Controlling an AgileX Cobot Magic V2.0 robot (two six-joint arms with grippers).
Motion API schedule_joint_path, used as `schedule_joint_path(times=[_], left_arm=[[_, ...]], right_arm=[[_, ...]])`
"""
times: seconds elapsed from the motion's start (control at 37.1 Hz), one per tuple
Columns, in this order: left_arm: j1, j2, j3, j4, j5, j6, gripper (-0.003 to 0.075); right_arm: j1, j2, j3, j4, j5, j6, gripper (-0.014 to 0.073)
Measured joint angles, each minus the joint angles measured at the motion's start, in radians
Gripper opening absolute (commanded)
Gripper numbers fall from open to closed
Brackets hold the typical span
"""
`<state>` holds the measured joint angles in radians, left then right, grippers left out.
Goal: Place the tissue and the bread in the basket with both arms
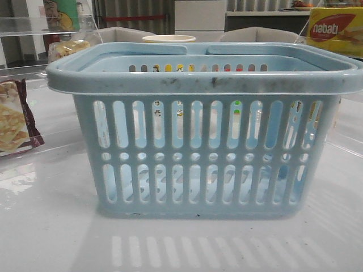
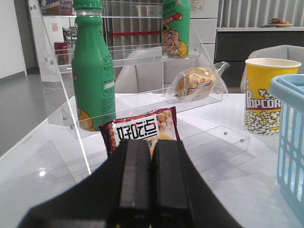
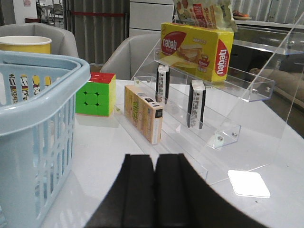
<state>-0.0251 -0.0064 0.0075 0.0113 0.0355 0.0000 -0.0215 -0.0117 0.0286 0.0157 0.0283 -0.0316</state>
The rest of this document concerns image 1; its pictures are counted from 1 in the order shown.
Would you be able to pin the packaged bread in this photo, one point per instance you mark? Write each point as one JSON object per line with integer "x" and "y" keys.
{"x": 62, "y": 49}

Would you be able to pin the light blue plastic basket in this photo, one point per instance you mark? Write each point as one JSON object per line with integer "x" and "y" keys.
{"x": 231, "y": 130}

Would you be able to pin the white cabinet background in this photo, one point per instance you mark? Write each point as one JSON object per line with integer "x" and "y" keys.
{"x": 200, "y": 15}

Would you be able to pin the beige armchair left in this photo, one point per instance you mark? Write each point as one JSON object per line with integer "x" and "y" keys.
{"x": 116, "y": 34}

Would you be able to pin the beige armchair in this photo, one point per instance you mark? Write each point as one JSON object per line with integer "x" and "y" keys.
{"x": 261, "y": 34}
{"x": 116, "y": 34}

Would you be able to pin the beige armchair right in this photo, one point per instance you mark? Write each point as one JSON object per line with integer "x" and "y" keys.
{"x": 261, "y": 34}

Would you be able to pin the brown cracker snack packet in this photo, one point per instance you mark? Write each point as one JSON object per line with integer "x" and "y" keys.
{"x": 18, "y": 126}

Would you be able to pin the red fire extinguisher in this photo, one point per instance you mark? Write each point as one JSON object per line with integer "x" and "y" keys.
{"x": 50, "y": 38}

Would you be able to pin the green yellow cartoon box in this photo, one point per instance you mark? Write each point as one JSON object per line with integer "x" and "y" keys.
{"x": 61, "y": 15}

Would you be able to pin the yellow nabati wafer box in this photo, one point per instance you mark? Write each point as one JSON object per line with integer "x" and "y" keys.
{"x": 338, "y": 30}

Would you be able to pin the clear acrylic shelf left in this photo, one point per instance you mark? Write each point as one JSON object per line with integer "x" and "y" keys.
{"x": 25, "y": 26}

